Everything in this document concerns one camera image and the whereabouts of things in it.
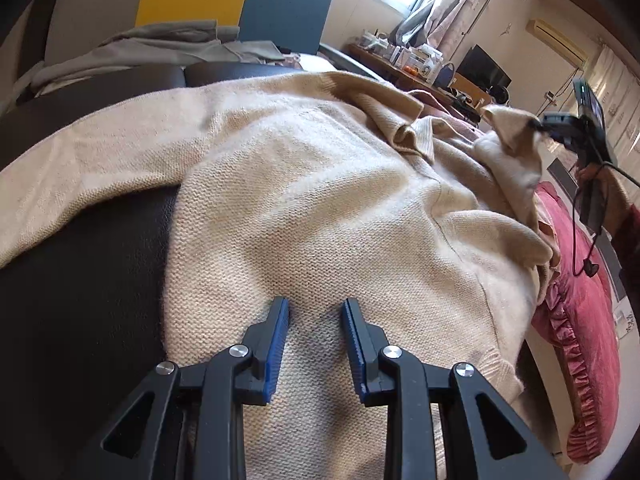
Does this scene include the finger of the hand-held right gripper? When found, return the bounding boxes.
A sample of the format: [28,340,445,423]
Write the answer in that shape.
[527,114,583,143]

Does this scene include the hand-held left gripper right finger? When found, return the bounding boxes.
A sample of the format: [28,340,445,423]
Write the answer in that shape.
[341,297,571,480]

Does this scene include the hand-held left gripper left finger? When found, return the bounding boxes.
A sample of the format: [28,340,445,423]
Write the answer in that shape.
[62,296,291,480]

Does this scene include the beige knit sweater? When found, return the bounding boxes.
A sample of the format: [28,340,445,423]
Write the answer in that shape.
[0,71,556,480]

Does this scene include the person's right forearm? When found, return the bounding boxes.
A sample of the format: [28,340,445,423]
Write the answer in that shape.
[612,205,640,281]

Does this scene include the person's right hand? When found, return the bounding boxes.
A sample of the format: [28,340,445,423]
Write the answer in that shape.
[577,164,632,222]

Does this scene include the white air conditioner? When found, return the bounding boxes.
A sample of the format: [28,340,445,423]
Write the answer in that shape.
[529,19,590,63]

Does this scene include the wooden desk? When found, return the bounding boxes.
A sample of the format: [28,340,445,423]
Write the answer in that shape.
[347,42,496,111]

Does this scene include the black monitor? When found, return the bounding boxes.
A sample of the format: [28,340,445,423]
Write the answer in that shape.
[457,45,512,90]

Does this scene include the patterned curtain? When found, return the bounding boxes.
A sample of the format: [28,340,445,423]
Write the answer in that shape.
[425,0,496,61]

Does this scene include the clutter of desk things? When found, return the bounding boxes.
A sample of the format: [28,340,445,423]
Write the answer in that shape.
[357,30,446,83]

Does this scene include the pink ruffled cushion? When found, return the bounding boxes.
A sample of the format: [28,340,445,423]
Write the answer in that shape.
[530,180,622,466]

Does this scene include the black leather bench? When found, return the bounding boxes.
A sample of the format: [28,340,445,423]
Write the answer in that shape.
[0,60,386,480]

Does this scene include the grey yellow blue chair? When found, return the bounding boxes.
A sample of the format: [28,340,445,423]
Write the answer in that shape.
[45,0,336,68]

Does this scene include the grey garment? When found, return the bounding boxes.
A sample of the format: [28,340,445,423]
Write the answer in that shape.
[20,20,291,96]

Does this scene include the black cable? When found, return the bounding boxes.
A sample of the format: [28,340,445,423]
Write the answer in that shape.
[570,160,640,278]

